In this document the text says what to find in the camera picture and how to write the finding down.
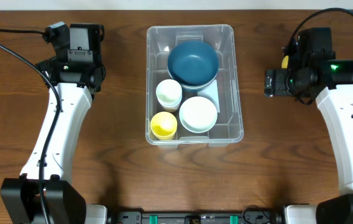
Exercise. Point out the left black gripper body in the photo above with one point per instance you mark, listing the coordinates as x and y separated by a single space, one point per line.
80 55

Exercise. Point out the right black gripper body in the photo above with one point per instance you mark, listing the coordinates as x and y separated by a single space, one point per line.
270 83

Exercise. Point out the yellow small bowl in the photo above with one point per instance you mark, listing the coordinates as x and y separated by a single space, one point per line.
285 62

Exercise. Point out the cream white cup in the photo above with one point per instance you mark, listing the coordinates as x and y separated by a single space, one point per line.
168 90

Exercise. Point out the white small bowl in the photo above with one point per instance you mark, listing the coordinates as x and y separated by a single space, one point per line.
198 112

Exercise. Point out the dark blue bowl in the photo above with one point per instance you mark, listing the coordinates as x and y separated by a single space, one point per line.
192 88
193 64

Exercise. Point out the light blue cup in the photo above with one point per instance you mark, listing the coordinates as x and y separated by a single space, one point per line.
171 104

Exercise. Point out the pink cup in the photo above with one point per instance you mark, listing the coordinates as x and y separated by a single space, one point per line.
171 108

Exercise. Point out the grey small bowl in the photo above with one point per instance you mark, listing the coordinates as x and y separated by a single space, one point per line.
197 130

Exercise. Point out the yellow cup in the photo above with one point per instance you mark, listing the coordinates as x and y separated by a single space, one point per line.
165 137
163 123

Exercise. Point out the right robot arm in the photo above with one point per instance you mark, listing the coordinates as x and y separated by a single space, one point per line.
330 85

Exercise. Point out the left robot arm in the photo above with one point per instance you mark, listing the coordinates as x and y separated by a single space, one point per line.
43 192

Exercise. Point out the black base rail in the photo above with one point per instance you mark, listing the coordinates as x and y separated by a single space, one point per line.
247 216

